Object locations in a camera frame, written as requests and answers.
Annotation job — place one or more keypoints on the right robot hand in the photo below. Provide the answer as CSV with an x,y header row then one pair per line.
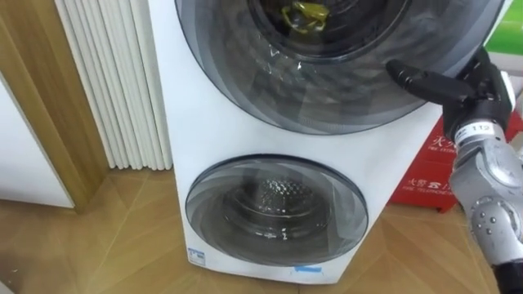
x,y
453,87

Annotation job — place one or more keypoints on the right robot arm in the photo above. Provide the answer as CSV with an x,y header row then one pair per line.
x,y
490,179

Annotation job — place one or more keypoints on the red fire extinguisher box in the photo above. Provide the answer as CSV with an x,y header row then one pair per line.
x,y
429,171

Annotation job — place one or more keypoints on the yellow-green cloth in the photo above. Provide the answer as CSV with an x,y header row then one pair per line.
x,y
305,15

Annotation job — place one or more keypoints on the white stacked washing machine tower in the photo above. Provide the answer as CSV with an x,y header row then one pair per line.
x,y
229,122

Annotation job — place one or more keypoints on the white ribbed radiator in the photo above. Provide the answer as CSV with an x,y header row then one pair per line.
x,y
118,81

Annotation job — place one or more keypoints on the white door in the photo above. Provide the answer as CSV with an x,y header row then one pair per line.
x,y
24,163

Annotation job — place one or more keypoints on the green wall poster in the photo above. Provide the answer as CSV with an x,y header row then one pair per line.
x,y
506,32

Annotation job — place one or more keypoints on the wooden door frame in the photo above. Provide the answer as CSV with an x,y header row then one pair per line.
x,y
49,102

